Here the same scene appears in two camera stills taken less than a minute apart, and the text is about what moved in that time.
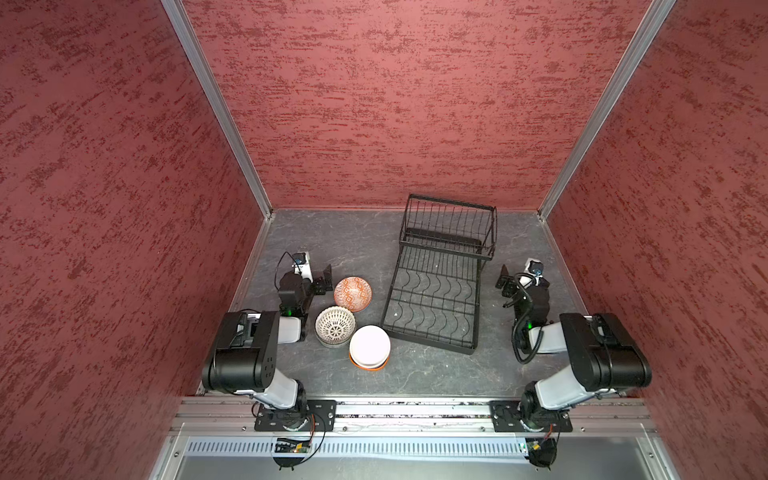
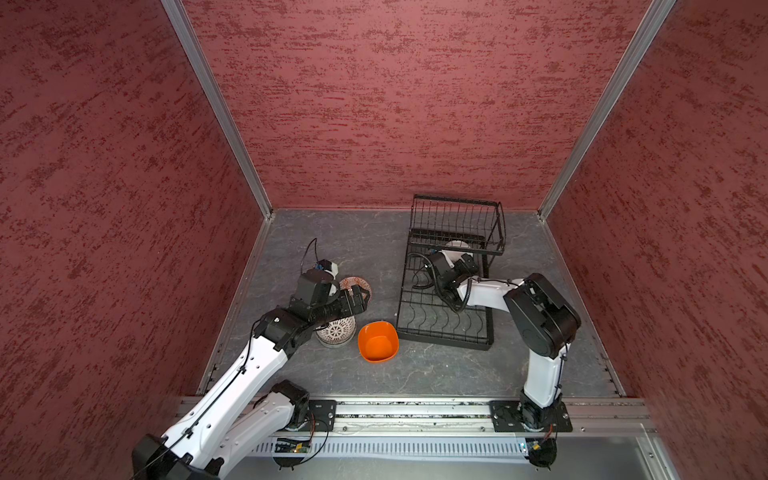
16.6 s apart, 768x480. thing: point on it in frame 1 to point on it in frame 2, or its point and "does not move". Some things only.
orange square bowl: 376,368 to 378,341
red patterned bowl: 353,293 does not move
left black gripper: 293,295 to 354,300
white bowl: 370,346 to 457,243
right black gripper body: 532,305 to 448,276
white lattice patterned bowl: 335,325 does not move
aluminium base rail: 213,415 does not move
